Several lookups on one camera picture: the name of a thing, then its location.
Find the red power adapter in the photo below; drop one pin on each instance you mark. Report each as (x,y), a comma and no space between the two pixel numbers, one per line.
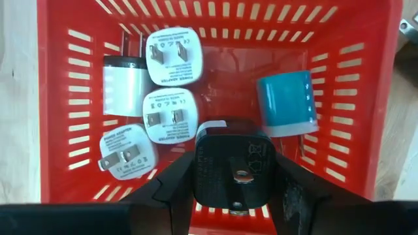
(163,101)

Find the blue white power adapter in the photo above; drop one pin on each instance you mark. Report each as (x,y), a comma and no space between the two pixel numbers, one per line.
(173,65)
(285,101)

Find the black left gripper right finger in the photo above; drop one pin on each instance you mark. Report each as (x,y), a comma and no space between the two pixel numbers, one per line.
(303,209)

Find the red plastic basket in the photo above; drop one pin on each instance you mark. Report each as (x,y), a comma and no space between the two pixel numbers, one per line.
(228,75)

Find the black power adapter white face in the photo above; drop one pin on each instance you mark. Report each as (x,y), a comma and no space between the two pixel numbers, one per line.
(212,124)

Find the all-black power adapter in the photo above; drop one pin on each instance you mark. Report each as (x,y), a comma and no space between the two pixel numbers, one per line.
(228,169)

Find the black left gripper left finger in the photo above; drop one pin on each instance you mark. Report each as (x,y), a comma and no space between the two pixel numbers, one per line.
(166,209)

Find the small silver-blue piece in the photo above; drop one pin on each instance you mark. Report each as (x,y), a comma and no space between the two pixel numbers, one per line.
(130,143)

